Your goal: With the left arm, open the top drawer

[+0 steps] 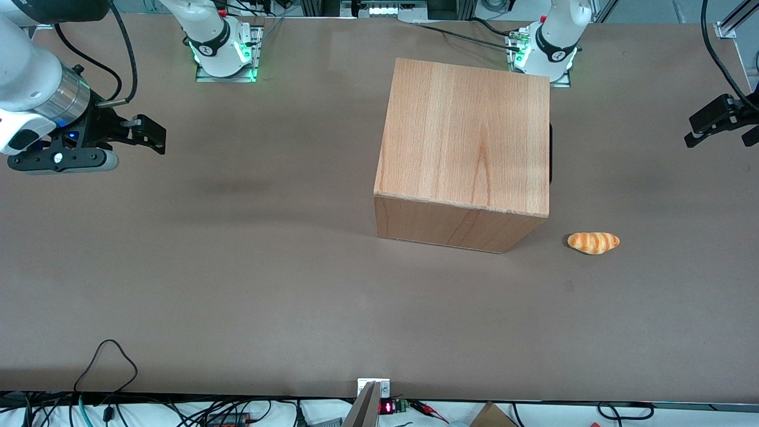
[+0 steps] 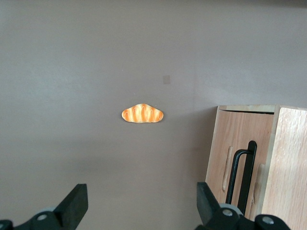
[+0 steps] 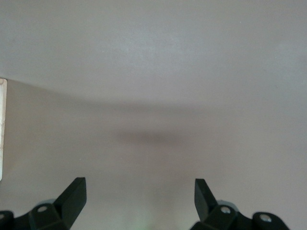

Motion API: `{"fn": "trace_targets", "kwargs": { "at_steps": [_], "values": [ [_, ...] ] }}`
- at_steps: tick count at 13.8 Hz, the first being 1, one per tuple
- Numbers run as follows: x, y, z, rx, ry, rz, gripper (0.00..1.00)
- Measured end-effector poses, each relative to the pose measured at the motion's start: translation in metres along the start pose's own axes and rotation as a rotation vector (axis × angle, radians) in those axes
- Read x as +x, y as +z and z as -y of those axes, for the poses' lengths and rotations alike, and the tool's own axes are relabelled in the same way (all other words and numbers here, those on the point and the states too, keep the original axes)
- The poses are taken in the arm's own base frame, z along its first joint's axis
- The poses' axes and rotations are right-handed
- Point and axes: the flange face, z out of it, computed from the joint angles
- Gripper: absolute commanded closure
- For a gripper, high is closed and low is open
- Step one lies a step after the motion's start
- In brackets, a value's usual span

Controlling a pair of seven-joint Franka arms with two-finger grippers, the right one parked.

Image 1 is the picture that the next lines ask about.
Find aluminium frame profile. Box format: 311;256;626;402
714;0;759;40

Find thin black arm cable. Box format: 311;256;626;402
55;24;123;101

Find brown cardboard piece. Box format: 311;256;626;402
470;401;518;427

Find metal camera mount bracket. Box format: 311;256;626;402
357;378;391;399

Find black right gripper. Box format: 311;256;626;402
6;106;167;174

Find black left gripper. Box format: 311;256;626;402
684;89;759;149

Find black cable to arm base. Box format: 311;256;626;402
412;17;522;53

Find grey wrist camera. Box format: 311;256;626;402
89;149;120;175

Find orange striped bread roll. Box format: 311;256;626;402
567;231;621;256

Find black looped table cable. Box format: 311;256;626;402
73;339;139;393

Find red clip lead wires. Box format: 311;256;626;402
408;400;450;424

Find light wooden drawer cabinet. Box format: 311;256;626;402
374;58;551;254

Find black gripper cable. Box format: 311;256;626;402
701;0;759;113

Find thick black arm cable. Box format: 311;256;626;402
95;0;139;109

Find beige camera post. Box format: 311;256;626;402
342;381;381;427

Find black coiled cable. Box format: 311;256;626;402
597;401;655;423

